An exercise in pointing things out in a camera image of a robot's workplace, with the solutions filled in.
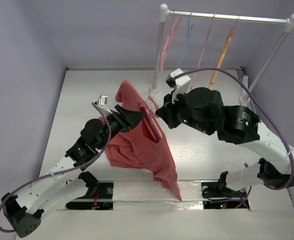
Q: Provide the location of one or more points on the blue wire hanger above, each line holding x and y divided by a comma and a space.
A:
186, 42

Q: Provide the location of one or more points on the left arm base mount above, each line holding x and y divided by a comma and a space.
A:
98, 195

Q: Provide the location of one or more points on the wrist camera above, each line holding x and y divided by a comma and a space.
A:
101, 104
180, 85

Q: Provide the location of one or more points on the thin pink wire hanger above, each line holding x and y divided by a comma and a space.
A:
203, 50

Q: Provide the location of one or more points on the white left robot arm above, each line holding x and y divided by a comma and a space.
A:
68, 179

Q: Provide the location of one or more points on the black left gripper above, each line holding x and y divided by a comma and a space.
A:
127, 119

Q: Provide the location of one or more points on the thick pink plastic hanger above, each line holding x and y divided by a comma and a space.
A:
150, 127

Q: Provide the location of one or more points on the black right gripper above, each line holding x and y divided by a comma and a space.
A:
170, 110

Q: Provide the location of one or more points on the red t shirt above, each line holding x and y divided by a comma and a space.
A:
133, 150

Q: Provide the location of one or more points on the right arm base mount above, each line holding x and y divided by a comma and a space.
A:
218, 197

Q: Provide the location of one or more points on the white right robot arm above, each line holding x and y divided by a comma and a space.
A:
203, 110

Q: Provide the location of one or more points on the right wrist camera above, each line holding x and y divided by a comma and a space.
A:
180, 85

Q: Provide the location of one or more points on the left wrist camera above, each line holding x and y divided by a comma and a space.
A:
101, 104

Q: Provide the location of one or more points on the pink hanger far left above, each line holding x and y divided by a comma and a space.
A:
175, 24

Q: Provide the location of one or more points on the orange wooden hanger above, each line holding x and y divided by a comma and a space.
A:
225, 48

